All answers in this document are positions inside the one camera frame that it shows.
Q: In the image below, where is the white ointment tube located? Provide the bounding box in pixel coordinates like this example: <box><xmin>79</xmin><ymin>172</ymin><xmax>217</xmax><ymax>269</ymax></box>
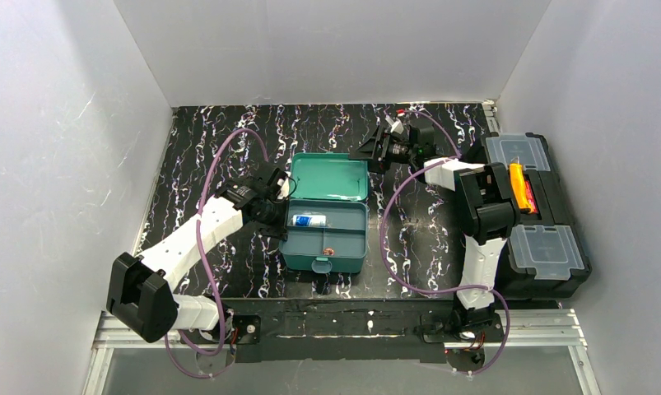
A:
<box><xmin>291</xmin><ymin>214</ymin><xmax>327</xmax><ymax>227</ymax></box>

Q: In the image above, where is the teal medicine box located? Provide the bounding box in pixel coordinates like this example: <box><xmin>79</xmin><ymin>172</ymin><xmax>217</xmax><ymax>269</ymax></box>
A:
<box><xmin>279</xmin><ymin>152</ymin><xmax>370</xmax><ymax>274</ymax></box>

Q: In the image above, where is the teal insert tray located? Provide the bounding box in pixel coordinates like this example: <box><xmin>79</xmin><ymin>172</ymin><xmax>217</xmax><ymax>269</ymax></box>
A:
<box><xmin>281</xmin><ymin>199</ymin><xmax>368</xmax><ymax>259</ymax></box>

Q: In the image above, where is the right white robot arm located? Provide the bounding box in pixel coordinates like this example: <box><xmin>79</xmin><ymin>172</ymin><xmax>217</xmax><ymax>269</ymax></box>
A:
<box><xmin>349</xmin><ymin>118</ymin><xmax>520</xmax><ymax>310</ymax></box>

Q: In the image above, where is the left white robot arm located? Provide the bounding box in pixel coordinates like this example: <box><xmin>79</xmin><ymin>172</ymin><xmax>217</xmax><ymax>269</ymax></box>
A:
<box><xmin>106</xmin><ymin>164</ymin><xmax>291</xmax><ymax>343</ymax></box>

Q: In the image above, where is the orange tool in toolbox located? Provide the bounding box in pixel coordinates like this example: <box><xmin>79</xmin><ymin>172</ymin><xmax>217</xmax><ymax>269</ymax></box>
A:
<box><xmin>509</xmin><ymin>163</ymin><xmax>533</xmax><ymax>213</ymax></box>

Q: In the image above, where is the black tool box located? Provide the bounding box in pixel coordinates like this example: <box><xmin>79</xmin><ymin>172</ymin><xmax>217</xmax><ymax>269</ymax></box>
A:
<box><xmin>466</xmin><ymin>132</ymin><xmax>592</xmax><ymax>300</ymax></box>

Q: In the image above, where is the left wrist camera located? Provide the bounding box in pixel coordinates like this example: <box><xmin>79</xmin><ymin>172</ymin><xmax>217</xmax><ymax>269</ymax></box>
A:
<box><xmin>277</xmin><ymin>172</ymin><xmax>291</xmax><ymax>201</ymax></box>

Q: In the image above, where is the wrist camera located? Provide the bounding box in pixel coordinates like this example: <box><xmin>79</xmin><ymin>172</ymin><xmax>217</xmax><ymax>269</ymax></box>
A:
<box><xmin>384</xmin><ymin>115</ymin><xmax>404</xmax><ymax>136</ymax></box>
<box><xmin>277</xmin><ymin>172</ymin><xmax>291</xmax><ymax>201</ymax></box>

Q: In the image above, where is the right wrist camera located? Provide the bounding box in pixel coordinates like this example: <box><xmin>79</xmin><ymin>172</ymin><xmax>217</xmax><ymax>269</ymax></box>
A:
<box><xmin>384</xmin><ymin>115</ymin><xmax>404</xmax><ymax>136</ymax></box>

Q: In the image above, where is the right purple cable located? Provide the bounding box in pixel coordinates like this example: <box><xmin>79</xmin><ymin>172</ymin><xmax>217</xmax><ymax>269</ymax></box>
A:
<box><xmin>379</xmin><ymin>110</ymin><xmax>511</xmax><ymax>377</ymax></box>

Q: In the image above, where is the purple cable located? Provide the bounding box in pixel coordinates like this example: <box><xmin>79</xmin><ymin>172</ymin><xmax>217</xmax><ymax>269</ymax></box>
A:
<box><xmin>163</xmin><ymin>128</ymin><xmax>270</xmax><ymax>380</ymax></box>
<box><xmin>379</xmin><ymin>110</ymin><xmax>511</xmax><ymax>377</ymax></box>

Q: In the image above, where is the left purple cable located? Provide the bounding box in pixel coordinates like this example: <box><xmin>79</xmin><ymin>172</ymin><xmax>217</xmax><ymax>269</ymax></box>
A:
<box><xmin>163</xmin><ymin>128</ymin><xmax>270</xmax><ymax>380</ymax></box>

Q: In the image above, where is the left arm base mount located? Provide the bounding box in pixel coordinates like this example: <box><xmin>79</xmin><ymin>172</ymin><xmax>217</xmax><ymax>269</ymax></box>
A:
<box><xmin>184</xmin><ymin>315</ymin><xmax>262</xmax><ymax>347</ymax></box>

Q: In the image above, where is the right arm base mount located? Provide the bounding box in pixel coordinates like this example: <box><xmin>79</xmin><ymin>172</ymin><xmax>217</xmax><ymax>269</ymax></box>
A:
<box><xmin>414</xmin><ymin>309</ymin><xmax>505</xmax><ymax>348</ymax></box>

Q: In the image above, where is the aluminium frame rail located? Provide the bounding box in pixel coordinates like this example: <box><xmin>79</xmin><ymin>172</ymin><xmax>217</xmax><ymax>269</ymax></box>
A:
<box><xmin>81</xmin><ymin>309</ymin><xmax>601</xmax><ymax>394</ymax></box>

